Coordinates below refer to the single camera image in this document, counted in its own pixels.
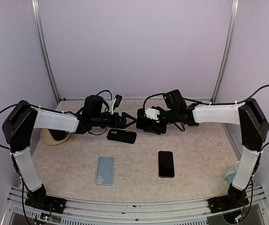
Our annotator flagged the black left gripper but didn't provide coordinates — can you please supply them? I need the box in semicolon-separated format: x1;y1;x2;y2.
91;112;137;128

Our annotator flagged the dark blue phone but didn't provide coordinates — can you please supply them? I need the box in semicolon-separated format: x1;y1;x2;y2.
136;115;150;130

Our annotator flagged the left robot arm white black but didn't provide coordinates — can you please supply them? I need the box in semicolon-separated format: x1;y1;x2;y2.
2;95;136;209

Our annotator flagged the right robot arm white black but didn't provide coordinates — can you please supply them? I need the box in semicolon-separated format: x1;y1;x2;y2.
136;90;269;208

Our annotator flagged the black phone centre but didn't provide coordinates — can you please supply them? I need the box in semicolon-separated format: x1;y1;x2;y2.
158;151;175;178

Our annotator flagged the light blue phone case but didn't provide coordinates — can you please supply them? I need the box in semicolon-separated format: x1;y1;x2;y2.
95;156;114;186

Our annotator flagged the black mug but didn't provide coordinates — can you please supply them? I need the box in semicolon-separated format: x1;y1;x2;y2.
49;130;69;141

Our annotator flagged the beige saucer plate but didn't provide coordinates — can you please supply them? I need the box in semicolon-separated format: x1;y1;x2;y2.
40;129;71;146

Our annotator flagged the white cup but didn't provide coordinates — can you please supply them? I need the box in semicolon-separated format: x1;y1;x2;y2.
234;161;240;173

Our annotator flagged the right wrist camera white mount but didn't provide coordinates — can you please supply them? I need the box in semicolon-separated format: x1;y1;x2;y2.
144;108;160;122

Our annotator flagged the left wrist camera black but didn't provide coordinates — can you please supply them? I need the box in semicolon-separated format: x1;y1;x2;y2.
109;94;122;112

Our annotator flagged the aluminium front rail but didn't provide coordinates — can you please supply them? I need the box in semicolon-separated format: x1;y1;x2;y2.
0;186;269;225

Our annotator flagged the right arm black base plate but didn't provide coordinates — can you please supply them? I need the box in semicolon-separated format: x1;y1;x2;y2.
208;195;249;213

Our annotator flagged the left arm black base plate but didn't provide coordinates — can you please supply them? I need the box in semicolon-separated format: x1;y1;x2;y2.
25;195;67;214

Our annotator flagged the right aluminium frame post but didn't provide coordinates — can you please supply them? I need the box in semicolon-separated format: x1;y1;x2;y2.
211;0;239;102

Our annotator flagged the aluminium frame post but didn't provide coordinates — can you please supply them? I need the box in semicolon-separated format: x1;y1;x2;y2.
31;0;61;104
211;0;239;102

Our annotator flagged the left aluminium frame post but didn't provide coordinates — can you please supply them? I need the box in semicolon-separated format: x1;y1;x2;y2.
31;0;61;104

